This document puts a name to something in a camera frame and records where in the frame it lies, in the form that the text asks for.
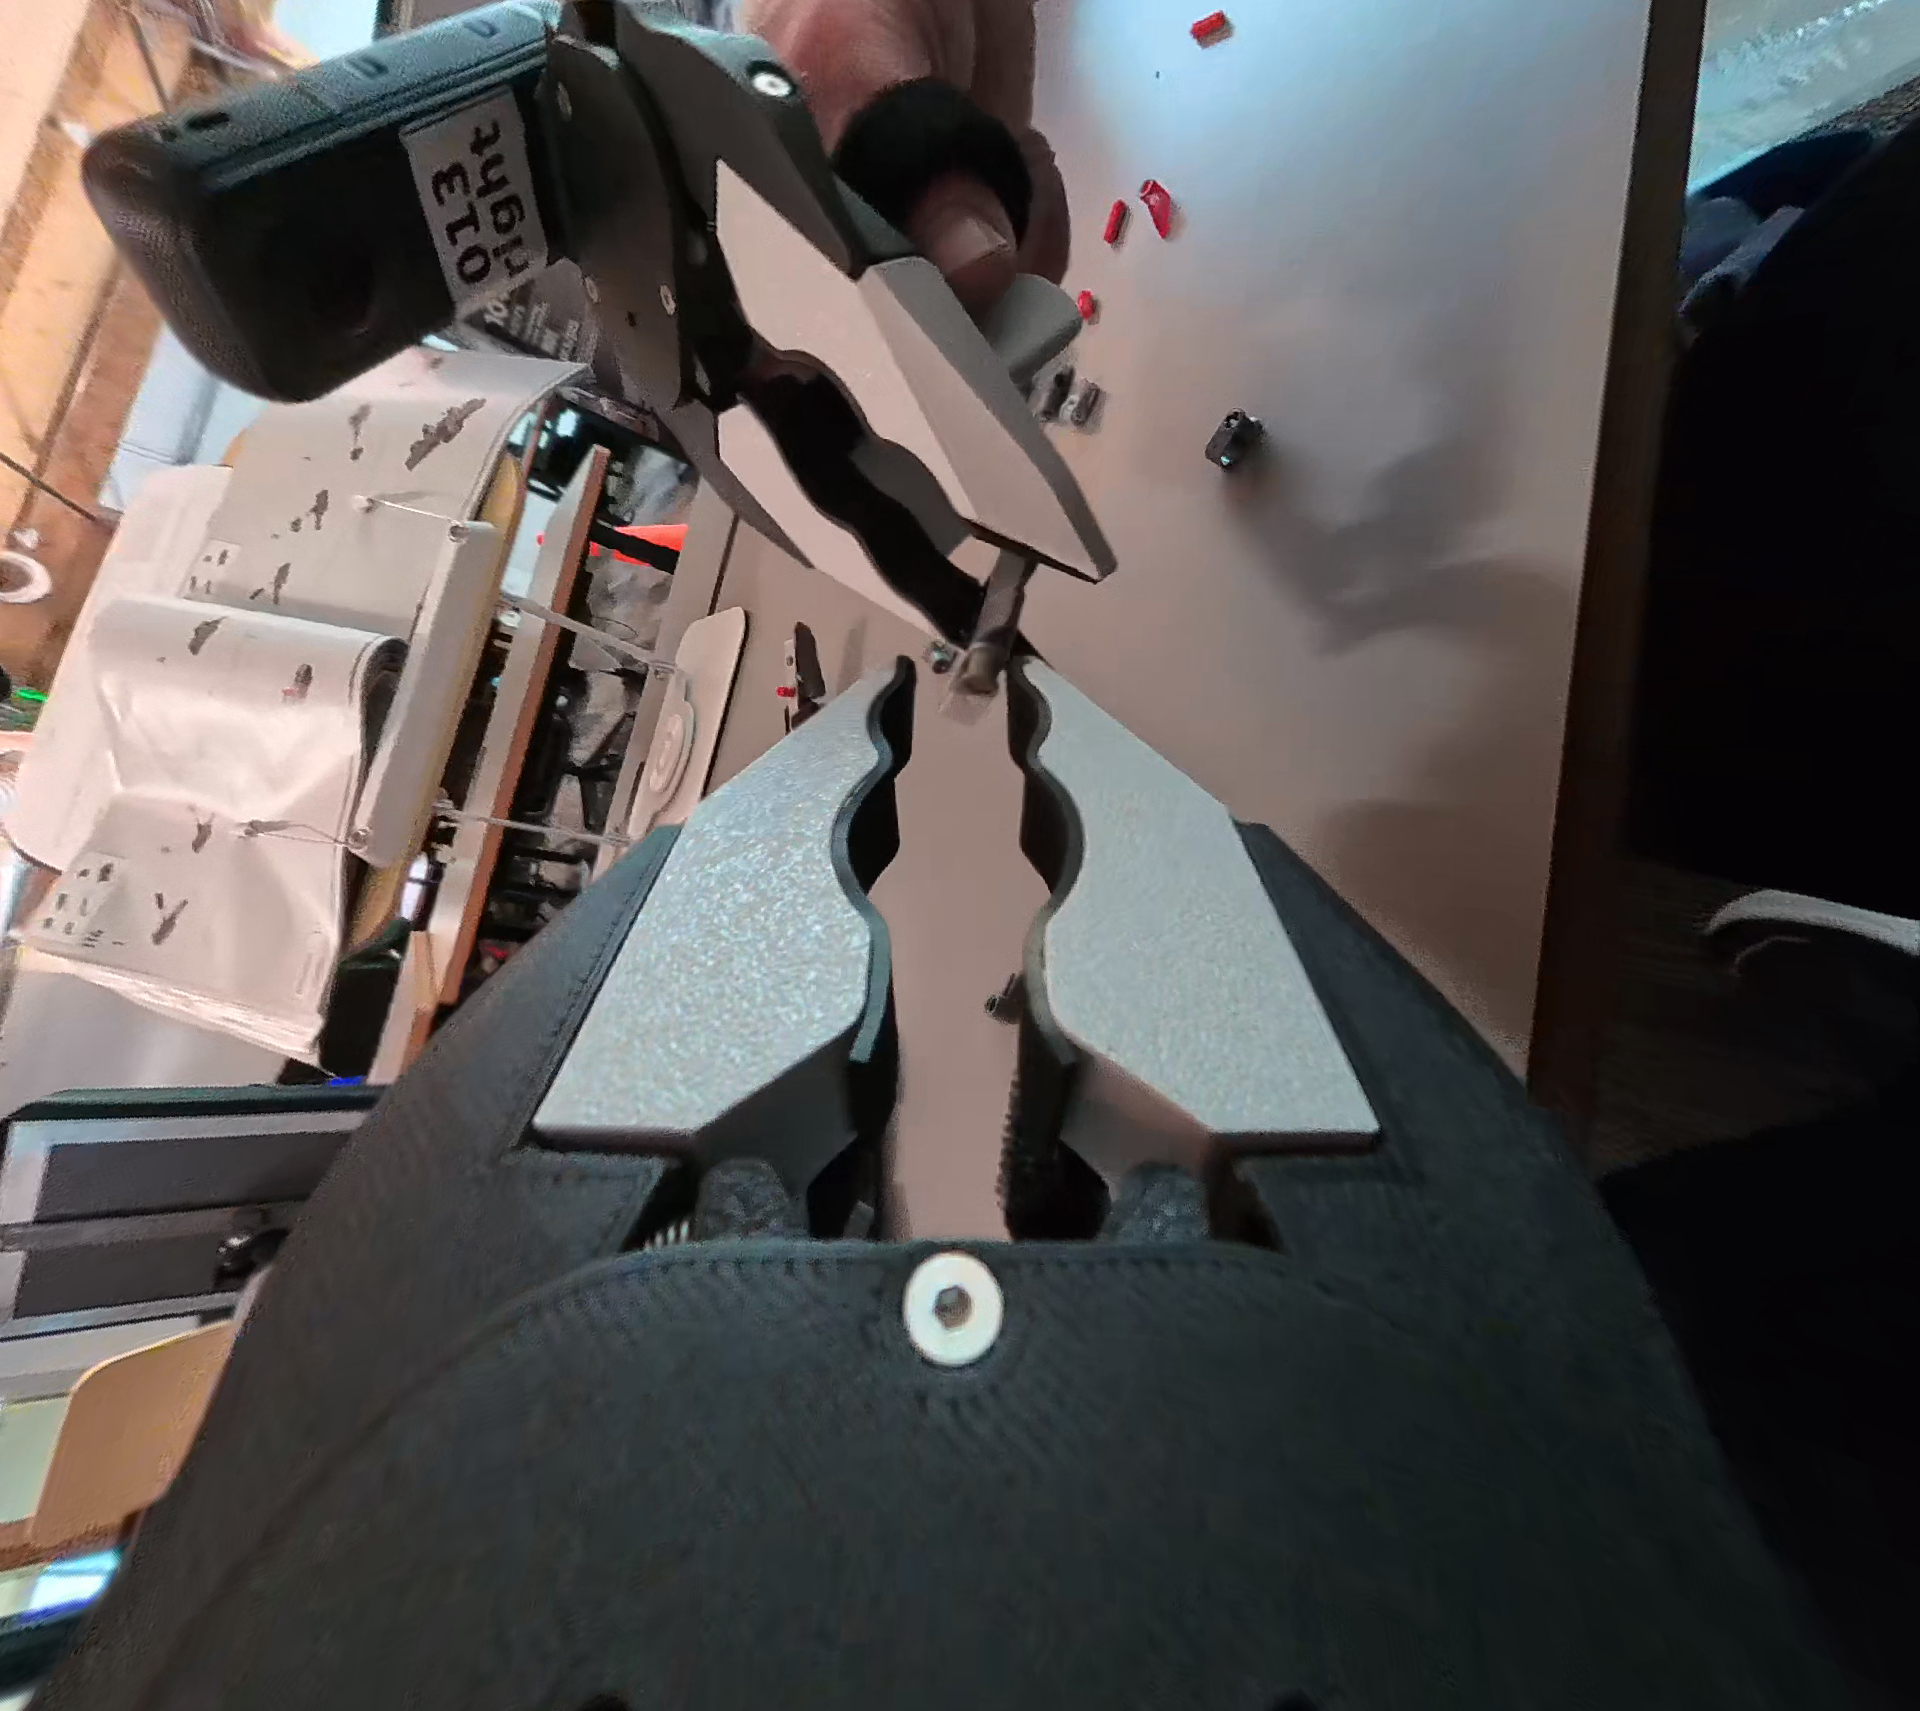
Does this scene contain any lego instruction booklet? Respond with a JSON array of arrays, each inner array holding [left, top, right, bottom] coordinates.
[[0, 350, 591, 1065]]

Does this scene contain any black chair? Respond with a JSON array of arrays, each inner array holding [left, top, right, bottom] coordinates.
[[1625, 84, 1920, 879]]

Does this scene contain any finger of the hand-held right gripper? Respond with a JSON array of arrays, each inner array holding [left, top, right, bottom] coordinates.
[[714, 158, 1122, 586], [716, 346, 1040, 659]]

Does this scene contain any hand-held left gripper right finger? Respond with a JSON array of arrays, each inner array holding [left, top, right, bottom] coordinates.
[[997, 657, 1384, 1241]]

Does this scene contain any white board with clear dome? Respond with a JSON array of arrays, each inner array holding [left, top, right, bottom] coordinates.
[[619, 605, 752, 843]]

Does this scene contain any grey lego connector piece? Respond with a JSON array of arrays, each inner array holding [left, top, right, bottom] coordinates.
[[942, 546, 1040, 695]]

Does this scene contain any black grey equipment case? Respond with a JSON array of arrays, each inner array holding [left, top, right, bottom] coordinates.
[[0, 1083, 385, 1345]]

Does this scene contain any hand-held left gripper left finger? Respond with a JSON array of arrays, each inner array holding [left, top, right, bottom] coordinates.
[[533, 655, 920, 1241]]

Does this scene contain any grey chair armrest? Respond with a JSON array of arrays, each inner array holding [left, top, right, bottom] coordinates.
[[1706, 889, 1920, 965]]

